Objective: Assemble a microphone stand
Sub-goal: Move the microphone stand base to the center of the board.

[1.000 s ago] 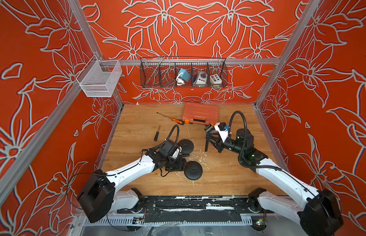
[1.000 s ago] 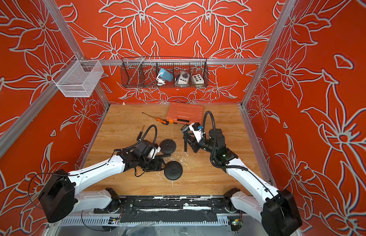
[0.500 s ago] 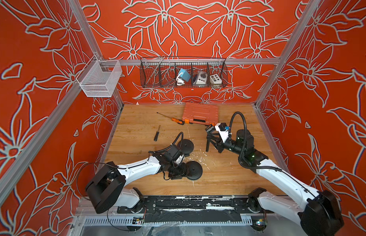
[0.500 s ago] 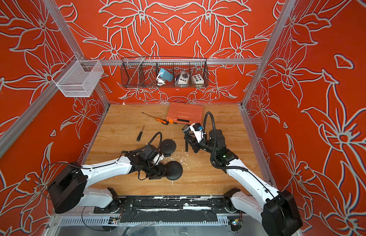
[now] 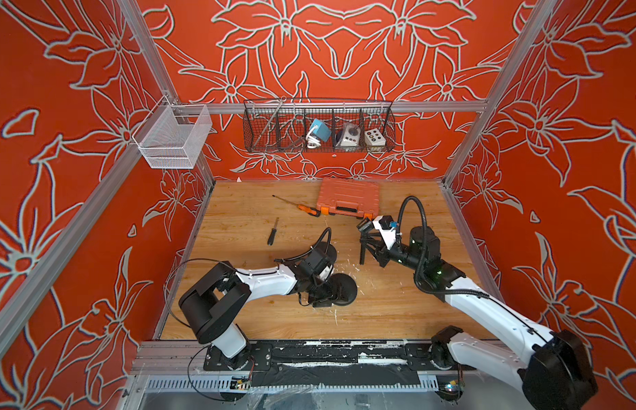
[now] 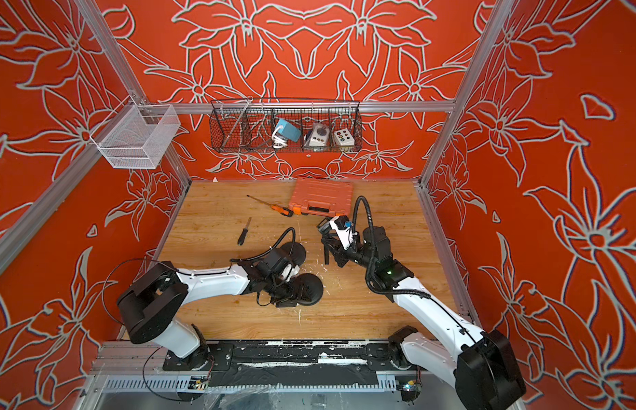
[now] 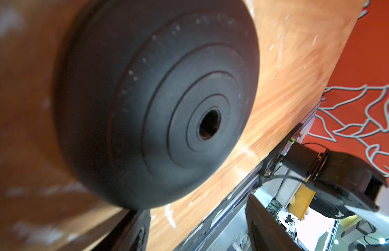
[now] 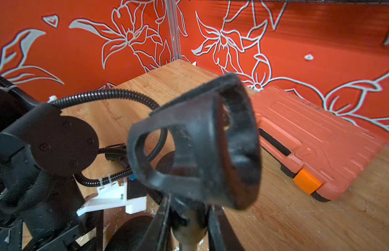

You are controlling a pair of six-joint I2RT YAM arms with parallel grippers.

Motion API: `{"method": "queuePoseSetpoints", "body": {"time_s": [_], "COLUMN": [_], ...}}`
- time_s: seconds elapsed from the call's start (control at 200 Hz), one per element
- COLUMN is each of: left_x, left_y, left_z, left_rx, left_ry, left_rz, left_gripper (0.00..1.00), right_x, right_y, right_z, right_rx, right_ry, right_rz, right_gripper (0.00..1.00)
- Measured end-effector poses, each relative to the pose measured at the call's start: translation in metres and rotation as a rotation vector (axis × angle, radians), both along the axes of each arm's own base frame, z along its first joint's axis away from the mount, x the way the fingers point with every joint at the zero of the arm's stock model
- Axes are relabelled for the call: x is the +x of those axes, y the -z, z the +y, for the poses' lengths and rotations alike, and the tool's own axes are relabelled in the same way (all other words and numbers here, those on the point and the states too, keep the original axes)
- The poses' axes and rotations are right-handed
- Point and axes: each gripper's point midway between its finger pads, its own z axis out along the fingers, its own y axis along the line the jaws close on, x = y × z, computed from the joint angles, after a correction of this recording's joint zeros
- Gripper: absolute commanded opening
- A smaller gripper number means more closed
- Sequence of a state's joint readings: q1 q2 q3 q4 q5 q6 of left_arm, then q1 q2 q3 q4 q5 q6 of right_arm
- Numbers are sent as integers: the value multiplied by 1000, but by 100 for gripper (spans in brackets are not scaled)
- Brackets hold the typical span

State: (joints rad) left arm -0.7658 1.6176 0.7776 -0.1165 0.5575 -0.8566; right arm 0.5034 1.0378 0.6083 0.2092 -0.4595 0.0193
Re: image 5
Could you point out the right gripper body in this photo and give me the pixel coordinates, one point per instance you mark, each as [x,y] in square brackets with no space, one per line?
[397,250]

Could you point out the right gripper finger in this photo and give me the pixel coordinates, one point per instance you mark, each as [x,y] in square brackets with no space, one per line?
[379,252]
[363,252]

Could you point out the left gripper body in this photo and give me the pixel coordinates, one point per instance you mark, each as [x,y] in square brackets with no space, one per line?
[320,291]

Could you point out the black round stand base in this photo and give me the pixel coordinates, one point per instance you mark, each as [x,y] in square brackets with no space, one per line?
[344,289]

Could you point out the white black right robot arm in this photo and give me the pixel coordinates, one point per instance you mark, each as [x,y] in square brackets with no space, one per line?
[551,368]

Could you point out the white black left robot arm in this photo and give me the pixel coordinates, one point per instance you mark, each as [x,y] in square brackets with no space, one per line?
[211,306]

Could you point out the orange plastic tool case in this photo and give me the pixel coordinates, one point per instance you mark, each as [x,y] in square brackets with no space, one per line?
[348,197]

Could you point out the white box with buttons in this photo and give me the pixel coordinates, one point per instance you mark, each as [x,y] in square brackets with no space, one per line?
[374,140]

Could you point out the white box with dial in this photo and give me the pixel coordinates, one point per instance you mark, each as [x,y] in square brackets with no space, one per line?
[348,138]

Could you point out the blue white device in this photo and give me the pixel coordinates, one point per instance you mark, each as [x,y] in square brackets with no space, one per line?
[317,135]

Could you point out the orange black handled screwdriver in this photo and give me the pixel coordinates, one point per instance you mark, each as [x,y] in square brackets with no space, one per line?
[315,212]

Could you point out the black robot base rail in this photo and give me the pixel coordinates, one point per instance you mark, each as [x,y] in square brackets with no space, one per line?
[341,362]

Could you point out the black wire wall basket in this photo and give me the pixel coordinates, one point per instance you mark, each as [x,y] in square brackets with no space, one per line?
[290,125]

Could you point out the white slotted cable duct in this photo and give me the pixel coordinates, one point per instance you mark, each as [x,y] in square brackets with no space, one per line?
[240,385]

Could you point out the clear plastic wall bin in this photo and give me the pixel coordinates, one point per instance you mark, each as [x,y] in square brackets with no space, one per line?
[173,136]

